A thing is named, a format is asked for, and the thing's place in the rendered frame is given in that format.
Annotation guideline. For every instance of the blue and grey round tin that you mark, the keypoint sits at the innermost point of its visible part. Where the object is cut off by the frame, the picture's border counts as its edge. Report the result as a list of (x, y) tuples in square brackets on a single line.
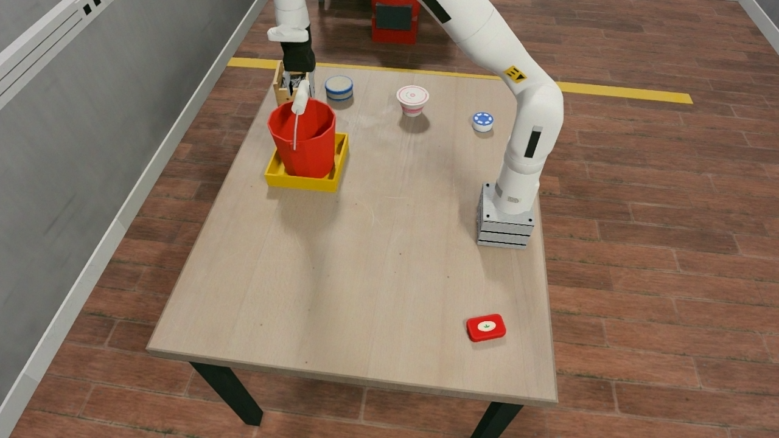
[(339, 88)]

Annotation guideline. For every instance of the white yogurt cup with pink band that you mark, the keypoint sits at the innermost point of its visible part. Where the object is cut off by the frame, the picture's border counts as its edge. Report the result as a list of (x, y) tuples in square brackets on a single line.
[(412, 99)]

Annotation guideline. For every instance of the yellow shallow tray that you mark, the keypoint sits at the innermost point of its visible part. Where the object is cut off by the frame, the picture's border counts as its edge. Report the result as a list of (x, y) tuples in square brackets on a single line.
[(327, 184)]

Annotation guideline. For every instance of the red mint tin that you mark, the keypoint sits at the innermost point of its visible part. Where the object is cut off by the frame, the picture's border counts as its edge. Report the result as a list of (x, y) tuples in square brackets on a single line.
[(485, 328)]

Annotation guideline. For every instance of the small wooden crate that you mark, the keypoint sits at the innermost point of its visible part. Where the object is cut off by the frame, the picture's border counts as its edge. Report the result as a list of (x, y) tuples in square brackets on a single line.
[(281, 89)]

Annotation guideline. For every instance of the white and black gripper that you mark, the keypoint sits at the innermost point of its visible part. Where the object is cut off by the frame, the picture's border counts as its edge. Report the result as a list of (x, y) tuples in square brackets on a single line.
[(294, 25)]

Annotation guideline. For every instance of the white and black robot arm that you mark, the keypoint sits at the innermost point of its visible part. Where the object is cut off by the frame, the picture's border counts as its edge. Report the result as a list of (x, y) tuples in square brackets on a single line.
[(485, 38)]

